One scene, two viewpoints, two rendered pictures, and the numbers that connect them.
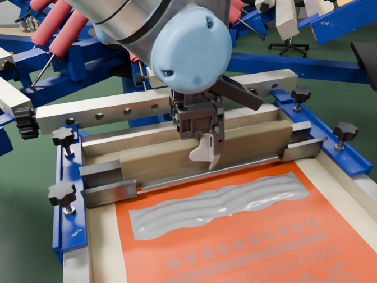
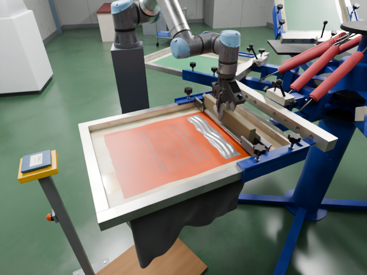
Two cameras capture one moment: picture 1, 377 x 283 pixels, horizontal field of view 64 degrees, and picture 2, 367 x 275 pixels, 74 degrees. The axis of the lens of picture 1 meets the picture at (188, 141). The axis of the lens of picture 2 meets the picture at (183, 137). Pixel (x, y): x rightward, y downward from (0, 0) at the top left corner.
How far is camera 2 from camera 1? 96 cm
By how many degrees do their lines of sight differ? 64
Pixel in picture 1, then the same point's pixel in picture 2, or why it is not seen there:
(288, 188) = (226, 151)
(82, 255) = (175, 105)
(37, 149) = not seen: hidden behind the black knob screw
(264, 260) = (184, 144)
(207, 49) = (175, 47)
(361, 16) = not seen: outside the picture
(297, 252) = (190, 152)
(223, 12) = (223, 52)
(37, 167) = not seen: hidden behind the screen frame
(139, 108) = (250, 98)
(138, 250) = (183, 118)
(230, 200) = (211, 135)
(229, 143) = (228, 115)
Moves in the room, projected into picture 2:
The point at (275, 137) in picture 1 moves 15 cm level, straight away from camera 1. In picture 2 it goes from (243, 129) to (283, 133)
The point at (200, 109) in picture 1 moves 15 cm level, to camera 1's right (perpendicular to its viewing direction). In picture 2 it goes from (217, 87) to (227, 103)
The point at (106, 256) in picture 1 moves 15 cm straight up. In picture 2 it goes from (179, 113) to (178, 85)
